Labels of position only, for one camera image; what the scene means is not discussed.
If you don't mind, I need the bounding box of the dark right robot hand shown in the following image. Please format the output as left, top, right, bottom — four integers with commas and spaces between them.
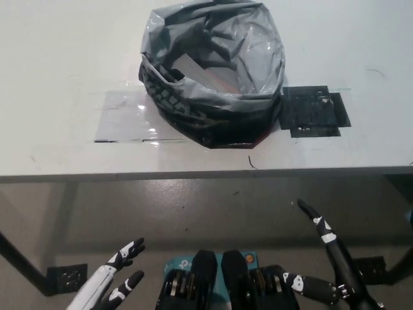
282, 198, 385, 310

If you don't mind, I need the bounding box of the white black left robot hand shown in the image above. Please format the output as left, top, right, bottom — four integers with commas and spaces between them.
69, 238, 146, 310

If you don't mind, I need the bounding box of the grey mesh rectangular container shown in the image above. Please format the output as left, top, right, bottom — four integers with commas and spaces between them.
172, 53, 241, 94

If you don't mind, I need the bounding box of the grey black plastic bag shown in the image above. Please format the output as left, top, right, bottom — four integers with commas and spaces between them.
138, 1, 287, 149

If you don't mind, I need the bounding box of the black table leg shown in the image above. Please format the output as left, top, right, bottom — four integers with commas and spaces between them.
382, 232, 413, 287
0, 222, 54, 296

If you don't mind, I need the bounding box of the teal router box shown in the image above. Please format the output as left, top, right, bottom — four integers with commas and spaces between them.
162, 251, 259, 295

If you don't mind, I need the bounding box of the black tape patch on table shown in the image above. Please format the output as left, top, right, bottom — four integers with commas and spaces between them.
279, 85, 352, 138

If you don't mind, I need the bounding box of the clear tape patch on table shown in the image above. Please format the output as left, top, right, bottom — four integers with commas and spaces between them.
93, 90, 188, 143

